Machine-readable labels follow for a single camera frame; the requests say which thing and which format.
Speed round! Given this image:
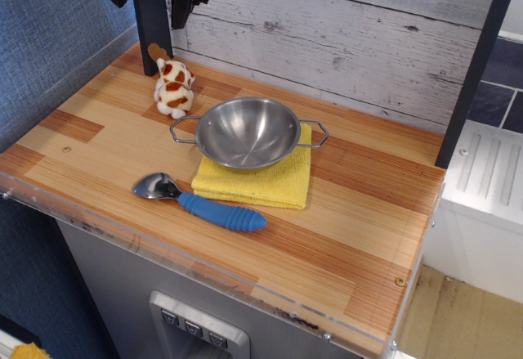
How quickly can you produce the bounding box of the clear acrylic edge guard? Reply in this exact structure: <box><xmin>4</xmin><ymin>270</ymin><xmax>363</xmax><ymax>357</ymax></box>
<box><xmin>1</xmin><ymin>164</ymin><xmax>444</xmax><ymax>358</ymax></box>

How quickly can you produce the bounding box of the silver dispenser button panel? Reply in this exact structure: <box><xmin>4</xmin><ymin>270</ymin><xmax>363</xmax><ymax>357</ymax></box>
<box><xmin>149</xmin><ymin>290</ymin><xmax>251</xmax><ymax>358</ymax></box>

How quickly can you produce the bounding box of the stainless steel two-handled pot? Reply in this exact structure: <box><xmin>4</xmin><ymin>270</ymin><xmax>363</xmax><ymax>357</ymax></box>
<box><xmin>169</xmin><ymin>96</ymin><xmax>329</xmax><ymax>172</ymax></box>

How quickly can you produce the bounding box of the left dark vertical post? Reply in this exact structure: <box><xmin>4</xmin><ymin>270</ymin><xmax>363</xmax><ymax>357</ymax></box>
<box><xmin>133</xmin><ymin>0</ymin><xmax>172</xmax><ymax>76</ymax></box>

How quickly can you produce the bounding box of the dark vertical post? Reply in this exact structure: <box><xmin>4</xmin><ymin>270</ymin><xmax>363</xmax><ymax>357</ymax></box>
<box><xmin>133</xmin><ymin>0</ymin><xmax>172</xmax><ymax>76</ymax></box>
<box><xmin>435</xmin><ymin>0</ymin><xmax>511</xmax><ymax>168</ymax></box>

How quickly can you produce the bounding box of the right dark vertical post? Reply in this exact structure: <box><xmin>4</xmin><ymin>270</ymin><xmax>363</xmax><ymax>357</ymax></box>
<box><xmin>435</xmin><ymin>0</ymin><xmax>511</xmax><ymax>168</ymax></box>

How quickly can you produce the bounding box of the yellow object at corner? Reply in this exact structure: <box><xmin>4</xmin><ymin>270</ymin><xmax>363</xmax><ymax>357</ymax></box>
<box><xmin>10</xmin><ymin>343</ymin><xmax>51</xmax><ymax>359</ymax></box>

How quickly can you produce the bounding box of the yellow folded cloth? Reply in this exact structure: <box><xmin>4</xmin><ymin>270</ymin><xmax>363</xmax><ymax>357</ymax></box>
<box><xmin>191</xmin><ymin>147</ymin><xmax>311</xmax><ymax>209</ymax></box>

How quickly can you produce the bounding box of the blue-handled metal spoon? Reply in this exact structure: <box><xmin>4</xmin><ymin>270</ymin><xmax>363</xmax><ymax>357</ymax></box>
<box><xmin>132</xmin><ymin>173</ymin><xmax>267</xmax><ymax>232</ymax></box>

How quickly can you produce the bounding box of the white brown plush toy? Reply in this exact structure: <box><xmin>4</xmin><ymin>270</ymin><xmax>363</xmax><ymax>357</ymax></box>
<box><xmin>147</xmin><ymin>43</ymin><xmax>195</xmax><ymax>120</ymax></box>

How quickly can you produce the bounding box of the white ribbed drainboard counter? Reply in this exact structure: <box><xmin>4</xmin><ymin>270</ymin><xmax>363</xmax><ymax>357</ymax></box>
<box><xmin>423</xmin><ymin>121</ymin><xmax>522</xmax><ymax>302</ymax></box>

